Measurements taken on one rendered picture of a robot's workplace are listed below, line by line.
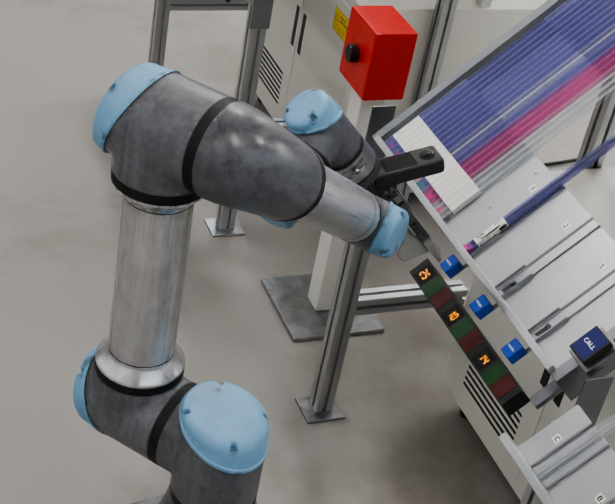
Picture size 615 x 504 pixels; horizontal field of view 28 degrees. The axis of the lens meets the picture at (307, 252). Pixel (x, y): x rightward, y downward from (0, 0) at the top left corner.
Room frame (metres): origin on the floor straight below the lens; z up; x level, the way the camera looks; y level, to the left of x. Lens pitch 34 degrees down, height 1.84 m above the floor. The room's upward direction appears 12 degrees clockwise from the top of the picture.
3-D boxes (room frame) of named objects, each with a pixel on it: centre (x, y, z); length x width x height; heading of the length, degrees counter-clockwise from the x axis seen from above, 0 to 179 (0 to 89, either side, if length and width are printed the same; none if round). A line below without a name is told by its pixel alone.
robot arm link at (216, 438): (1.17, 0.06, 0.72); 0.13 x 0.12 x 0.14; 65
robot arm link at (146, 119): (1.23, 0.18, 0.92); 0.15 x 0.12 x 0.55; 65
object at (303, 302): (2.47, -0.06, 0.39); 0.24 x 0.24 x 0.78; 27
